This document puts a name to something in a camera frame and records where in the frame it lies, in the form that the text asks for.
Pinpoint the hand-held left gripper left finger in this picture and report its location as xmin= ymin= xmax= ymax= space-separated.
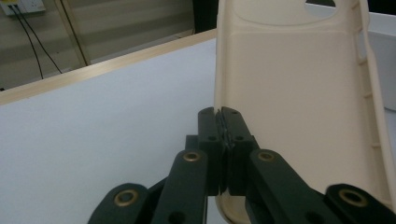
xmin=185 ymin=106 xmax=226 ymax=197

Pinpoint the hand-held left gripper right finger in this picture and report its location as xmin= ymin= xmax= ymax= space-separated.
xmin=219 ymin=106 xmax=260 ymax=197

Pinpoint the beige phone case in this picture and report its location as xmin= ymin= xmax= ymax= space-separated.
xmin=214 ymin=0 xmax=396 ymax=224

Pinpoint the white plastic bin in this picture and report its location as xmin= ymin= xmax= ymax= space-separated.
xmin=304 ymin=0 xmax=396 ymax=111

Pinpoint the black wall cable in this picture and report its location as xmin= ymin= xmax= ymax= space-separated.
xmin=8 ymin=5 xmax=45 ymax=80
xmin=13 ymin=5 xmax=64 ymax=75

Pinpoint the white wall socket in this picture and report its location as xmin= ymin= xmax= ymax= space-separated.
xmin=0 ymin=0 xmax=47 ymax=17

